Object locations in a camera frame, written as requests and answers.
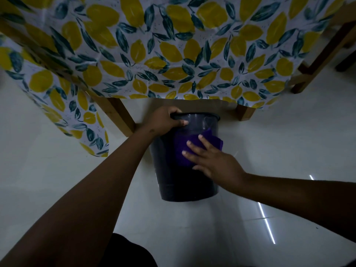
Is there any lemon print tablecloth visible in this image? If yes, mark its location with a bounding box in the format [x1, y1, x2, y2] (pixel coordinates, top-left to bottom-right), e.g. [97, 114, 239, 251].
[0, 0, 348, 158]

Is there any dark furniture leg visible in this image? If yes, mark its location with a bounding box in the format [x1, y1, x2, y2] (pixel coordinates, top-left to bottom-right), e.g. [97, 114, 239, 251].
[335, 50, 356, 72]

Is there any person's right hand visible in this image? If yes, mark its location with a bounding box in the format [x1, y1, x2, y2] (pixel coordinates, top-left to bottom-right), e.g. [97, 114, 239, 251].
[182, 134, 248, 194]

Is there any wooden table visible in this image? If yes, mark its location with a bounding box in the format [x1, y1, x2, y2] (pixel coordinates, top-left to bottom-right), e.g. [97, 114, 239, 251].
[0, 19, 256, 137]

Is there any person's left forearm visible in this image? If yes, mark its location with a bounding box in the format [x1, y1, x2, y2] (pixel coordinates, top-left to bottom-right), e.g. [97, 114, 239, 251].
[0, 128, 156, 267]

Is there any wooden furniture frame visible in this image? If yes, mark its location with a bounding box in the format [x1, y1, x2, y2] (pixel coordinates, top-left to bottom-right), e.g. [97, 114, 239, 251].
[289, 3, 356, 94]

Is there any dark plastic bucket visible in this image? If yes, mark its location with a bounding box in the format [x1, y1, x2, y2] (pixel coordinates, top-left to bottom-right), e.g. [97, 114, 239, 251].
[149, 112, 221, 202]

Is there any person's left hand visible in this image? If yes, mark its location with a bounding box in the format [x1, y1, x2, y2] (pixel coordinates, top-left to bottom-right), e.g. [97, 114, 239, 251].
[144, 106, 189, 138]

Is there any person's right forearm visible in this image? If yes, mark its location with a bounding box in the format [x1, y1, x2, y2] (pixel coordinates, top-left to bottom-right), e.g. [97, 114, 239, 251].
[241, 171, 356, 243]

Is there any purple cloth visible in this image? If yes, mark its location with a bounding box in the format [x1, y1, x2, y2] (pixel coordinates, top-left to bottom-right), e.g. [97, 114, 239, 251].
[174, 129, 224, 168]

